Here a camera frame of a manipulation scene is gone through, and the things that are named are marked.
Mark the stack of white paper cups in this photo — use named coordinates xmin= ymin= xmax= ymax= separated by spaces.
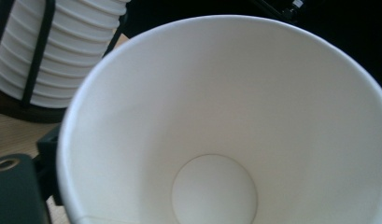
xmin=0 ymin=0 xmax=131 ymax=110

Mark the black wire cup rack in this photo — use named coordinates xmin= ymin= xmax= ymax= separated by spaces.
xmin=0 ymin=0 xmax=131 ymax=124

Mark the black metal stand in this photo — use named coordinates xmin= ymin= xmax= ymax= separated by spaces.
xmin=250 ymin=0 xmax=308 ymax=22

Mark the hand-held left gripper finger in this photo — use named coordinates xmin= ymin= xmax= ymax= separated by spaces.
xmin=35 ymin=124 xmax=64 ymax=206

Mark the white paper cup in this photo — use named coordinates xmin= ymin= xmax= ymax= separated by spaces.
xmin=56 ymin=14 xmax=382 ymax=224

